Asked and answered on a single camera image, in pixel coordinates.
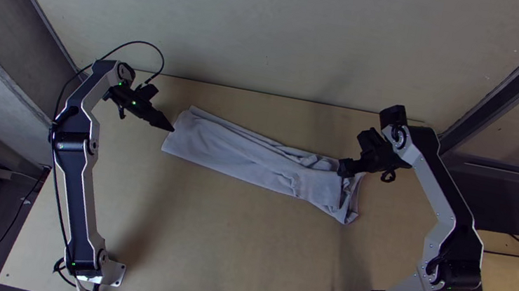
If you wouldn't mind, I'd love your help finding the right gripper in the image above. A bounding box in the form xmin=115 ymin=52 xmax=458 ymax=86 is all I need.
xmin=336 ymin=128 xmax=402 ymax=187

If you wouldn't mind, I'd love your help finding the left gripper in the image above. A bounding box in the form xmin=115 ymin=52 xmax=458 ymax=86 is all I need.
xmin=122 ymin=89 xmax=181 ymax=133

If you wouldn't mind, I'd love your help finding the grey t-shirt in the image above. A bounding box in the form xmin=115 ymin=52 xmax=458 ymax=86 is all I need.
xmin=153 ymin=100 xmax=374 ymax=228

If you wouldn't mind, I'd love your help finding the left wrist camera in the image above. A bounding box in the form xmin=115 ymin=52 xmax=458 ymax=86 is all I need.
xmin=135 ymin=81 xmax=161 ymax=103

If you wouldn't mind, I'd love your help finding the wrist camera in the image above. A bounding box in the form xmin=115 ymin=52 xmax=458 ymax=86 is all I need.
xmin=135 ymin=81 xmax=161 ymax=103
xmin=356 ymin=125 xmax=385 ymax=149

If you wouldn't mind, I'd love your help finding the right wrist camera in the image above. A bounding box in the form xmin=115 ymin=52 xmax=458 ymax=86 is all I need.
xmin=356 ymin=125 xmax=385 ymax=149

